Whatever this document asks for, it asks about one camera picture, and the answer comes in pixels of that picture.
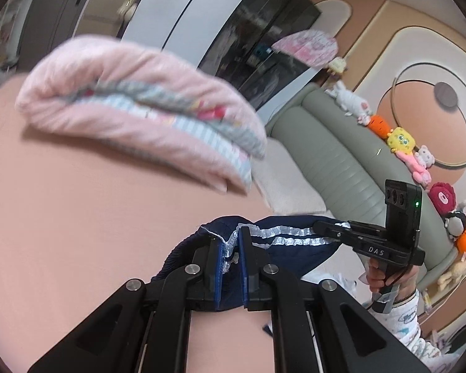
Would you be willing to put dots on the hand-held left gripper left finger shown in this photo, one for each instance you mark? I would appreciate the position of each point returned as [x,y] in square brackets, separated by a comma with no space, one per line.
[217,272]

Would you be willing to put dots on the person's right forearm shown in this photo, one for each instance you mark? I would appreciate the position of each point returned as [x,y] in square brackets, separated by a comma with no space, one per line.
[415,330]

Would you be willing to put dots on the folded pink quilt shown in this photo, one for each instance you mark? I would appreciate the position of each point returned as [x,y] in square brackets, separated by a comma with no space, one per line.
[139,116]

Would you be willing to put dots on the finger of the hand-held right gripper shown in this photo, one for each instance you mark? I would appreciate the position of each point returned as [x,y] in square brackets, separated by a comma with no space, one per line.
[367,226]
[334,231]

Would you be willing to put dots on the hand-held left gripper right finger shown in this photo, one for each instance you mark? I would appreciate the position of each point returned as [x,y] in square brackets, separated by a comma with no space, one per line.
[245,272]

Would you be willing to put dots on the cluttered shelf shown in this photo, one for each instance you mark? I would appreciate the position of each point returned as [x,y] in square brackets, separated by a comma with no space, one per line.
[2,42]

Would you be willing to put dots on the dark glass wardrobe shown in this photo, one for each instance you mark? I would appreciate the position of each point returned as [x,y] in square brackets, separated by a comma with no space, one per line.
[256,35]

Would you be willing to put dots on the orange carrot plush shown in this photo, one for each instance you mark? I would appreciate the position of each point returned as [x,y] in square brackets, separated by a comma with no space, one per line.
[379,125]

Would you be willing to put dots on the black white penguin plush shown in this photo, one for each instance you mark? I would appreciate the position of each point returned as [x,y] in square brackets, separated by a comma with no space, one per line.
[456,222]

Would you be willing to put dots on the white wardrobe panel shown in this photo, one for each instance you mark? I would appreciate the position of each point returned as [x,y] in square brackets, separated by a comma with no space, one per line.
[178,11]

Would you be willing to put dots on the navy striped pants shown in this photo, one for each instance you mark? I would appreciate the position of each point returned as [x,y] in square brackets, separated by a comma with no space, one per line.
[287,256]

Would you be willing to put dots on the magenta bear plush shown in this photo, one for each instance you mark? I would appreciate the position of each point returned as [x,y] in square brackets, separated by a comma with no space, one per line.
[442,198]

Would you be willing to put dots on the beige speckled pillow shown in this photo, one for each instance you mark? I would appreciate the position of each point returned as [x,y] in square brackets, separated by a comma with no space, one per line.
[283,190]

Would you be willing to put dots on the grey door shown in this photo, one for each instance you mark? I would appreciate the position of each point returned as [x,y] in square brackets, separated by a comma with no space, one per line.
[54,15]

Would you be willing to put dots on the pink bed sheet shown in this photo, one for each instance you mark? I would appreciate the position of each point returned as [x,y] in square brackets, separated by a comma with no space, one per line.
[81,202]

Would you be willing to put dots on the grey round wall disc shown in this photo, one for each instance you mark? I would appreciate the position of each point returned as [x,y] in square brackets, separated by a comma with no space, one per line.
[446,93]

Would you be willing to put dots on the small white kitty plush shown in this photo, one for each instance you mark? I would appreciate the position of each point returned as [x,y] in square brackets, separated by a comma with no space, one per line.
[425,156]

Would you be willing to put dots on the grey green padded headboard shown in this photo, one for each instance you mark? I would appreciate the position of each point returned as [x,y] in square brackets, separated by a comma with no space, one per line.
[334,155]

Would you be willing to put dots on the pink plush toy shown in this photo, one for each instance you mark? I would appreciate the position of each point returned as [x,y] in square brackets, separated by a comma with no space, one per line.
[415,170]

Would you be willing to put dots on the cream plush toy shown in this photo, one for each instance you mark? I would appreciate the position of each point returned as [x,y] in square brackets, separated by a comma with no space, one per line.
[454,272]

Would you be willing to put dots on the small pale yellow plush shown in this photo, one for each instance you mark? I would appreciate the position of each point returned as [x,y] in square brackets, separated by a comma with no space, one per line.
[336,66]

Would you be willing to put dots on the person's right hand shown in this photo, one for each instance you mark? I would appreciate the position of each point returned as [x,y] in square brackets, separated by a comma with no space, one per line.
[371,278]

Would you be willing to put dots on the yellow sponge plush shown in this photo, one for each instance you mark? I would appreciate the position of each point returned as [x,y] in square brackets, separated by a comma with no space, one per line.
[400,140]

